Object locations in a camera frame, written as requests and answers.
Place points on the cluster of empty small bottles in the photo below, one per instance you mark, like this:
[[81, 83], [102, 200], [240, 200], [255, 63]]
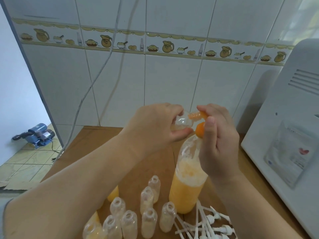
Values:
[[148, 221]]

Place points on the person's left forearm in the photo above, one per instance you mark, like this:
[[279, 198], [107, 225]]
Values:
[[74, 191]]

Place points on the orange ribbed nozzle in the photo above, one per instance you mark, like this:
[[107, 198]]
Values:
[[197, 115]]

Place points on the orange bottle cap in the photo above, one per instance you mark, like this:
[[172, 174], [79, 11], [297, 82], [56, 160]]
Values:
[[200, 129]]

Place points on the small bottle with orange liquid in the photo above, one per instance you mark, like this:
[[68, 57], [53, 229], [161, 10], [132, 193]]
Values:
[[93, 230]]

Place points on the person's left hand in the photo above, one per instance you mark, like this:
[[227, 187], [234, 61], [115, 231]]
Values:
[[149, 129]]

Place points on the pile of white pump sprayers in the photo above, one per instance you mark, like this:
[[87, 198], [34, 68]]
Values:
[[206, 224]]

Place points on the clear plastic spray bottle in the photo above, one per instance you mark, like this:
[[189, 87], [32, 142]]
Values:
[[183, 120]]

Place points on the person's left thumb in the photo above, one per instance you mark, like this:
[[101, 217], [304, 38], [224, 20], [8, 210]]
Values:
[[181, 135]]

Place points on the person's right thumb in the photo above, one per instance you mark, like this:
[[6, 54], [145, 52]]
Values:
[[210, 129]]

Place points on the blue water pump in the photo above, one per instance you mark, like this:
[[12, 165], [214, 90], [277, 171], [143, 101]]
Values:
[[37, 135]]

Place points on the white appliance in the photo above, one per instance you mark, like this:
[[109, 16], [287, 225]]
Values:
[[279, 102]]

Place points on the person's right hand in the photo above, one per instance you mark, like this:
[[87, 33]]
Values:
[[223, 146]]

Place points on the person's right forearm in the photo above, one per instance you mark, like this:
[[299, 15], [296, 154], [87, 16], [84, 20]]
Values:
[[249, 209]]

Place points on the clear plastic document pouch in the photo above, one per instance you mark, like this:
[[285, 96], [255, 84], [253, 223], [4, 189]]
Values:
[[289, 151]]

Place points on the large bottle of orange liquid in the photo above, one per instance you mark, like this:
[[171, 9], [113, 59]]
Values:
[[185, 194]]

